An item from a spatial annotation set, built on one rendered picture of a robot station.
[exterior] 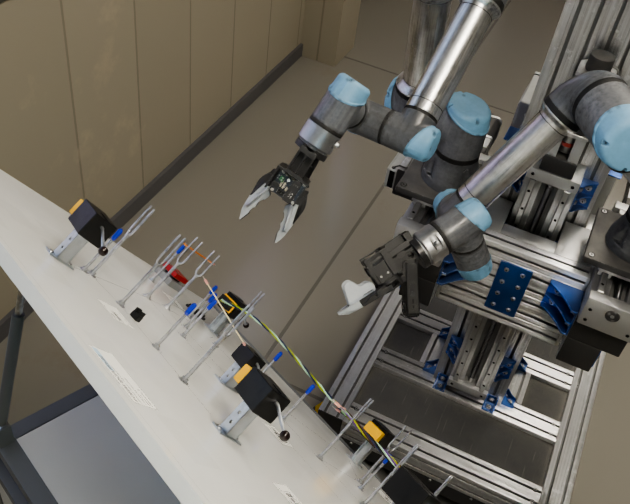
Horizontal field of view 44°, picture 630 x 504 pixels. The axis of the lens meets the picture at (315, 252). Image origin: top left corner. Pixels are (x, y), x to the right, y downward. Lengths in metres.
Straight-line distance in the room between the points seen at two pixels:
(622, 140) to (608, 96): 0.09
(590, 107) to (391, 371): 1.49
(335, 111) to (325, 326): 1.78
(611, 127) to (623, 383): 2.01
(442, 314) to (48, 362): 1.50
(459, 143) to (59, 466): 1.20
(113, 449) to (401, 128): 0.97
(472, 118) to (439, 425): 1.19
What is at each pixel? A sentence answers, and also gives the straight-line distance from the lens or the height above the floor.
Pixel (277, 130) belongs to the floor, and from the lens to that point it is 4.20.
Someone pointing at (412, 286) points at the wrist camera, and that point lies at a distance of 1.58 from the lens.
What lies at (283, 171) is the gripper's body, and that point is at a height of 1.45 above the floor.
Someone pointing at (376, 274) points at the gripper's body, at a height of 1.31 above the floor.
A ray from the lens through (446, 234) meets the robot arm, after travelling 1.57.
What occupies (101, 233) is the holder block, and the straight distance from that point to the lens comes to 1.14.
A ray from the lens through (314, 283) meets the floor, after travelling 3.35.
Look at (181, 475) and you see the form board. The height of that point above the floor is 1.70.
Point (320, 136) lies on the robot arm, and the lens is 1.52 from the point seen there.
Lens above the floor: 2.39
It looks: 43 degrees down
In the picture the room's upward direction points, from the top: 9 degrees clockwise
